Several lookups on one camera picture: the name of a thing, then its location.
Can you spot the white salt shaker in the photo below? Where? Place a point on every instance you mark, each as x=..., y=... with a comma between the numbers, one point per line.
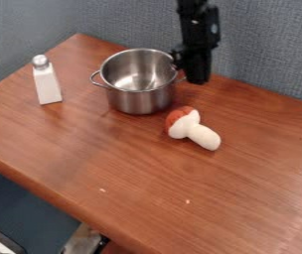
x=46, y=80

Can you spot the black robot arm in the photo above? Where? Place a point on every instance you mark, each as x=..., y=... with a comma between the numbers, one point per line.
x=201, y=37

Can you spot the metal pot with handles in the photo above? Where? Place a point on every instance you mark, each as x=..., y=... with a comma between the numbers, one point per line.
x=139, y=78

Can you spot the red and white toy mushroom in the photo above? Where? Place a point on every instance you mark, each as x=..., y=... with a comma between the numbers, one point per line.
x=184, y=125

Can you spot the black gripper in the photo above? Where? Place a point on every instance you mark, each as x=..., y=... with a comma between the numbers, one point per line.
x=201, y=37

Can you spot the metal table leg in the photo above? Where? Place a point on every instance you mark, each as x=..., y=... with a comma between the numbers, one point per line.
x=86, y=241

